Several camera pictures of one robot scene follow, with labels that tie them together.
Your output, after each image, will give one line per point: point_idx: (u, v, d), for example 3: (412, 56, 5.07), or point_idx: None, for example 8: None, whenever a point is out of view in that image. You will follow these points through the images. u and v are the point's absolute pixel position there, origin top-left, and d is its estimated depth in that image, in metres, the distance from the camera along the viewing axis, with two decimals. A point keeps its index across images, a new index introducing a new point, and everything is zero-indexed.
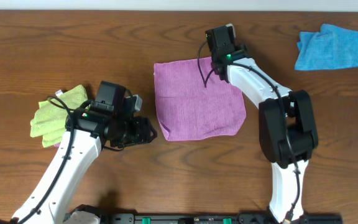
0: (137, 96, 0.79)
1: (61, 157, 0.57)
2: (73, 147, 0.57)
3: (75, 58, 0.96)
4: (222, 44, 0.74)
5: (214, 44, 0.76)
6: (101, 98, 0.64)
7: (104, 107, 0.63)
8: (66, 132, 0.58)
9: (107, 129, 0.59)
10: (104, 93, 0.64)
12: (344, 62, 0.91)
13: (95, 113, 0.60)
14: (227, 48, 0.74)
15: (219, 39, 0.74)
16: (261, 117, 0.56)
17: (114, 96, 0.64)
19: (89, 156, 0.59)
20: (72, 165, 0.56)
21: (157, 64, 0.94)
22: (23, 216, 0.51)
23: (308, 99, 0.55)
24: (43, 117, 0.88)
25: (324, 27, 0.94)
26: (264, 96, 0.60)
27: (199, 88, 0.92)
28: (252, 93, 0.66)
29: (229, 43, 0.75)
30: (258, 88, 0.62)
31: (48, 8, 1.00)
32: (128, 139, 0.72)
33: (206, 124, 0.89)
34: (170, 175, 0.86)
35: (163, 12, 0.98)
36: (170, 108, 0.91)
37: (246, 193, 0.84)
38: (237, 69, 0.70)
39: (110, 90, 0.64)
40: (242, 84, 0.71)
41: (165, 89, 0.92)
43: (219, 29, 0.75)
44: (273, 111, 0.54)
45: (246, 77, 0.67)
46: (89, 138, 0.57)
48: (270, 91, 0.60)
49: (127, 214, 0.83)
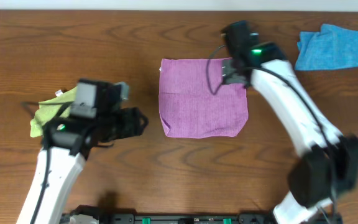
0: (122, 85, 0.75)
1: (39, 185, 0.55)
2: (50, 172, 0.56)
3: (75, 58, 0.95)
4: (242, 40, 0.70)
5: (234, 40, 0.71)
6: (81, 101, 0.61)
7: (82, 111, 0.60)
8: (41, 155, 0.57)
9: (88, 138, 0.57)
10: (82, 93, 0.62)
12: (344, 62, 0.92)
13: (72, 121, 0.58)
14: (248, 42, 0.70)
15: (238, 35, 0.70)
16: (303, 166, 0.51)
17: (95, 98, 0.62)
19: (71, 178, 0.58)
20: (51, 192, 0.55)
21: (165, 60, 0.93)
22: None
23: None
24: (43, 117, 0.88)
25: (324, 27, 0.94)
26: (306, 134, 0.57)
27: (204, 88, 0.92)
28: (286, 116, 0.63)
29: (248, 38, 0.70)
30: (301, 122, 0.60)
31: (48, 8, 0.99)
32: (119, 135, 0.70)
33: (207, 123, 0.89)
34: (170, 175, 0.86)
35: (163, 12, 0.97)
36: (173, 105, 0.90)
37: (247, 194, 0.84)
38: (275, 82, 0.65)
39: (89, 89, 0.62)
40: (273, 98, 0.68)
41: (169, 85, 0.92)
43: (238, 24, 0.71)
44: (320, 163, 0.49)
45: (284, 97, 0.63)
46: (68, 157, 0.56)
48: (315, 130, 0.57)
49: (127, 214, 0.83)
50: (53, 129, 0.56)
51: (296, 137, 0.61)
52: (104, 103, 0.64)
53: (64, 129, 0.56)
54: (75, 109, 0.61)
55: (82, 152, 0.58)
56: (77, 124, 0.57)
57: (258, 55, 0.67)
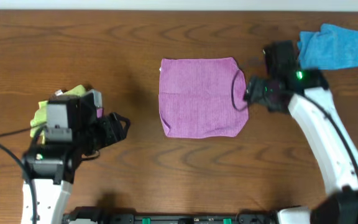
0: (92, 93, 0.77)
1: (30, 219, 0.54)
2: (38, 203, 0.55)
3: (75, 58, 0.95)
4: (285, 60, 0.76)
5: (277, 59, 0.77)
6: (54, 123, 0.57)
7: (59, 133, 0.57)
8: (25, 188, 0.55)
9: (70, 162, 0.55)
10: (53, 114, 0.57)
12: (344, 62, 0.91)
13: (51, 147, 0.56)
14: (290, 64, 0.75)
15: (281, 54, 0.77)
16: (333, 205, 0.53)
17: (68, 116, 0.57)
19: (61, 205, 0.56)
20: (44, 223, 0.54)
21: (165, 60, 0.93)
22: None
23: None
24: (43, 117, 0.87)
25: (324, 27, 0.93)
26: (341, 175, 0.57)
27: (204, 88, 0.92)
28: (320, 150, 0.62)
29: (292, 60, 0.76)
30: (335, 161, 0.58)
31: (48, 8, 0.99)
32: (101, 142, 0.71)
33: (207, 124, 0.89)
34: (170, 175, 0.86)
35: (163, 12, 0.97)
36: (173, 105, 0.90)
37: (247, 194, 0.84)
38: (314, 111, 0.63)
39: (58, 109, 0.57)
40: (306, 128, 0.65)
41: (169, 85, 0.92)
43: (283, 45, 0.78)
44: (350, 208, 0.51)
45: (321, 129, 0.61)
46: (51, 186, 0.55)
48: (350, 173, 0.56)
49: (127, 214, 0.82)
50: (32, 160, 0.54)
51: (327, 168, 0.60)
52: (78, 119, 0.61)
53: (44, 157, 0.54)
54: (50, 133, 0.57)
55: (66, 178, 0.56)
56: (56, 150, 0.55)
57: (299, 80, 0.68)
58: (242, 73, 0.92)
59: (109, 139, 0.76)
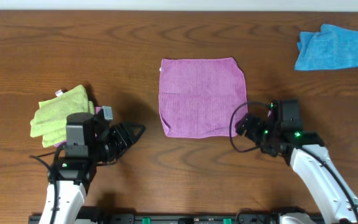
0: (104, 106, 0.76)
1: (50, 210, 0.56)
2: (59, 198, 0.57)
3: (75, 58, 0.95)
4: (288, 118, 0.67)
5: (279, 116, 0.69)
6: (73, 140, 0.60)
7: (78, 149, 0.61)
8: (50, 185, 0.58)
9: (88, 174, 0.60)
10: (72, 134, 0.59)
12: (344, 62, 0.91)
13: (73, 160, 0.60)
14: (294, 123, 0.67)
15: (286, 112, 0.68)
16: None
17: (84, 135, 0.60)
19: (76, 205, 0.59)
20: (61, 216, 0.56)
21: (165, 60, 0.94)
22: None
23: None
24: (43, 117, 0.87)
25: (324, 27, 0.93)
26: (339, 213, 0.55)
27: (204, 88, 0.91)
28: (317, 191, 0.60)
29: (298, 119, 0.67)
30: (332, 198, 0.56)
31: (48, 8, 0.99)
32: (115, 150, 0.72)
33: (207, 124, 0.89)
34: (170, 175, 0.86)
35: (163, 12, 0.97)
36: (173, 105, 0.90)
37: (247, 193, 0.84)
38: (308, 159, 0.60)
39: (76, 129, 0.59)
40: (305, 175, 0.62)
41: (169, 85, 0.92)
43: (288, 101, 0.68)
44: None
45: (317, 175, 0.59)
46: (73, 186, 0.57)
48: (347, 207, 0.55)
49: (127, 214, 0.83)
50: (57, 168, 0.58)
51: (324, 208, 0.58)
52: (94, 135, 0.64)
53: (68, 167, 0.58)
54: (69, 149, 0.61)
55: (84, 185, 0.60)
56: (77, 163, 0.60)
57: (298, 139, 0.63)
58: (242, 73, 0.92)
59: (119, 147, 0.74)
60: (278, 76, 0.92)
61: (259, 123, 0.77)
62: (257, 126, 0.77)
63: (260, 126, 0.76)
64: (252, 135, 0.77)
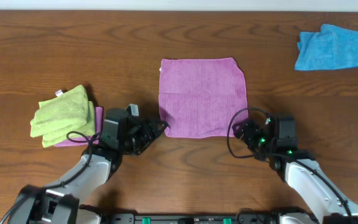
0: (131, 104, 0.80)
1: (83, 162, 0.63)
2: (94, 157, 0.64)
3: (74, 58, 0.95)
4: (284, 135, 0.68)
5: (276, 132, 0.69)
6: (107, 134, 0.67)
7: (110, 141, 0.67)
8: (84, 154, 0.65)
9: (114, 165, 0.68)
10: (107, 127, 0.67)
12: (344, 62, 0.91)
13: (105, 147, 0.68)
14: (289, 140, 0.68)
15: (283, 129, 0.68)
16: None
17: (119, 130, 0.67)
19: (102, 173, 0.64)
20: (92, 169, 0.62)
21: (165, 60, 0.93)
22: (28, 210, 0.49)
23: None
24: (43, 117, 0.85)
25: (324, 27, 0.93)
26: (330, 208, 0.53)
27: (204, 88, 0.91)
28: (311, 198, 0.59)
29: (293, 135, 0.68)
30: (323, 196, 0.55)
31: (48, 8, 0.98)
32: (140, 143, 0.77)
33: (207, 124, 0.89)
34: (170, 175, 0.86)
35: (163, 12, 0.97)
36: (173, 105, 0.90)
37: (247, 193, 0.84)
38: (300, 170, 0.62)
39: (112, 124, 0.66)
40: (301, 188, 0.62)
41: (169, 86, 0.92)
43: (285, 117, 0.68)
44: None
45: (309, 181, 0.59)
46: (104, 160, 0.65)
48: (337, 204, 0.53)
49: (127, 214, 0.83)
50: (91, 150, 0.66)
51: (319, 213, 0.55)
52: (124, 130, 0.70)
53: (101, 152, 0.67)
54: (104, 139, 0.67)
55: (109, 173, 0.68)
56: (108, 152, 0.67)
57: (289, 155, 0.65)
58: (242, 73, 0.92)
59: (144, 140, 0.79)
60: (278, 76, 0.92)
61: (255, 130, 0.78)
62: (253, 132, 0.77)
63: (257, 132, 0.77)
64: (247, 139, 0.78)
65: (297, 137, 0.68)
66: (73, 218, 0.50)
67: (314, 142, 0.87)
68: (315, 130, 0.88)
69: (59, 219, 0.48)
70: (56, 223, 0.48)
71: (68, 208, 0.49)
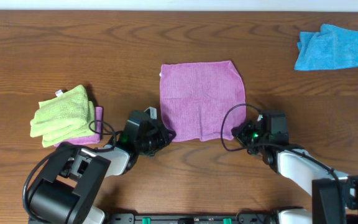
0: (151, 107, 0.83)
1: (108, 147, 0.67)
2: (115, 147, 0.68)
3: (75, 58, 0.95)
4: (276, 131, 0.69)
5: (268, 128, 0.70)
6: (127, 133, 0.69)
7: (131, 140, 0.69)
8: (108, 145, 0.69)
9: (130, 163, 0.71)
10: (130, 128, 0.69)
12: (344, 63, 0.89)
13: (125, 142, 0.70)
14: (280, 136, 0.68)
15: (275, 125, 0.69)
16: (313, 195, 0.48)
17: (138, 132, 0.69)
19: (122, 165, 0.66)
20: (117, 153, 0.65)
21: (165, 65, 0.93)
22: (64, 161, 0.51)
23: None
24: (43, 117, 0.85)
25: (324, 27, 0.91)
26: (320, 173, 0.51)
27: (204, 91, 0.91)
28: (301, 177, 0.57)
29: (284, 131, 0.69)
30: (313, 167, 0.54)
31: (48, 8, 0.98)
32: (155, 145, 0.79)
33: (206, 127, 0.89)
34: (170, 174, 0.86)
35: (163, 12, 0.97)
36: (174, 110, 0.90)
37: (247, 193, 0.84)
38: (289, 156, 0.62)
39: (133, 126, 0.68)
40: (293, 173, 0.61)
41: (169, 91, 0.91)
43: (277, 114, 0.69)
44: (329, 190, 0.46)
45: (298, 160, 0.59)
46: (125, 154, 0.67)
48: (325, 172, 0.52)
49: (127, 214, 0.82)
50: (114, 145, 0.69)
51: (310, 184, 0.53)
52: (146, 129, 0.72)
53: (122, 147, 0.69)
54: (124, 137, 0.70)
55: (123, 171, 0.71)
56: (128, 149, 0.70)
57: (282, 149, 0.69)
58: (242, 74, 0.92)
59: (159, 144, 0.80)
60: (278, 76, 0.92)
61: (248, 126, 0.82)
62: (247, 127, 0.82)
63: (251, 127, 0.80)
64: (241, 134, 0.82)
65: (287, 133, 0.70)
66: (100, 179, 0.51)
67: (314, 142, 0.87)
68: (314, 130, 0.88)
69: (91, 174, 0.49)
70: (87, 173, 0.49)
71: (102, 164, 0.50)
